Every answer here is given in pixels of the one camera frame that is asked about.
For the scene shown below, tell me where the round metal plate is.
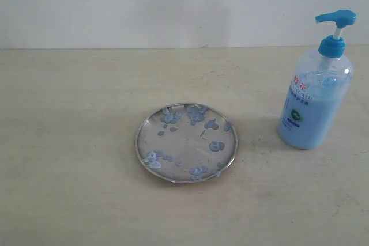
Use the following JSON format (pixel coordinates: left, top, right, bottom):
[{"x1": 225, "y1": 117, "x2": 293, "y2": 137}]
[{"x1": 135, "y1": 103, "x2": 238, "y2": 184}]

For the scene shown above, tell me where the blue soap pump bottle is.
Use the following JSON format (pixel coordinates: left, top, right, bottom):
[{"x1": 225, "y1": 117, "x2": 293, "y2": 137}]
[{"x1": 278, "y1": 10, "x2": 357, "y2": 150}]

